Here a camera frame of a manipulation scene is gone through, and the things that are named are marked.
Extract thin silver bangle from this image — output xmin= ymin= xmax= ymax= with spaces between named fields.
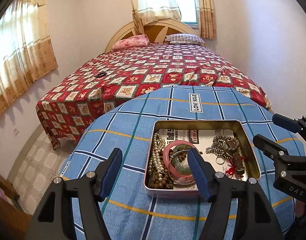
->
xmin=168 ymin=152 xmax=196 ymax=181

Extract wide beige floral curtain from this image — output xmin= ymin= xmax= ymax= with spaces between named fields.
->
xmin=0 ymin=0 xmax=58 ymax=124

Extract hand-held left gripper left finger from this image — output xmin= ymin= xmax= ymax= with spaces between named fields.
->
xmin=26 ymin=148 xmax=123 ymax=240

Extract striped pillow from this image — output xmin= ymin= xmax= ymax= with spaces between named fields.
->
xmin=165 ymin=34 xmax=206 ymax=46

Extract cream wooden headboard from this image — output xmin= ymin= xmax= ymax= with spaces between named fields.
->
xmin=105 ymin=21 xmax=197 ymax=53

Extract red patterned bedsheet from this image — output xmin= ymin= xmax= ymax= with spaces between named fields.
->
xmin=36 ymin=42 xmax=271 ymax=150

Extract pearl necklace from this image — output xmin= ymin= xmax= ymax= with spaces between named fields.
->
xmin=148 ymin=132 xmax=166 ymax=175

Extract green jade bangle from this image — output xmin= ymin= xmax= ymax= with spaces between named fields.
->
xmin=171 ymin=142 xmax=193 ymax=174

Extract pink pillow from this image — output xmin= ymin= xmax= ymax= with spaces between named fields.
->
xmin=112 ymin=34 xmax=150 ymax=50

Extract pink bangle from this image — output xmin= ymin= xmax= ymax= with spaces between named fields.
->
xmin=163 ymin=141 xmax=197 ymax=184

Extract brown wooden bead bracelet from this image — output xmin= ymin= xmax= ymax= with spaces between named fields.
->
xmin=148 ymin=150 xmax=193 ymax=190

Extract pink metal tin box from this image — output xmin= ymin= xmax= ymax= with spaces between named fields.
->
xmin=144 ymin=120 xmax=261 ymax=198

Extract blue plaid tablecloth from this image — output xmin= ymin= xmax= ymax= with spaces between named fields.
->
xmin=58 ymin=85 xmax=305 ymax=240

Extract white beige window curtain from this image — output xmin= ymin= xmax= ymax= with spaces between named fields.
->
xmin=125 ymin=0 xmax=182 ymax=34

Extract dark brown bead bracelet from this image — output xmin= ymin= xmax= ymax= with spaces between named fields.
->
xmin=216 ymin=140 xmax=246 ymax=176

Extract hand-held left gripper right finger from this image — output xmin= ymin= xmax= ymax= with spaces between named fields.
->
xmin=188 ymin=149 xmax=284 ymax=240

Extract brown wooden furniture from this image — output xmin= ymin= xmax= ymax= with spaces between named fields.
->
xmin=0 ymin=167 xmax=31 ymax=240

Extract narrow beige floral curtain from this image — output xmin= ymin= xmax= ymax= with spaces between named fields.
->
xmin=198 ymin=0 xmax=217 ymax=40

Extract printed paper liner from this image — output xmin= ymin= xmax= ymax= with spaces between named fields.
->
xmin=156 ymin=128 xmax=248 ymax=180

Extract window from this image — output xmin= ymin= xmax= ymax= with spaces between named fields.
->
xmin=170 ymin=0 xmax=199 ymax=29

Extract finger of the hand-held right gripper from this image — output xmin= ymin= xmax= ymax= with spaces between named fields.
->
xmin=272 ymin=114 xmax=306 ymax=135
xmin=253 ymin=134 xmax=306 ymax=164

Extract metal bead chain red tassel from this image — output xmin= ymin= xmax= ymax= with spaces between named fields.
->
xmin=206 ymin=135 xmax=239 ymax=177

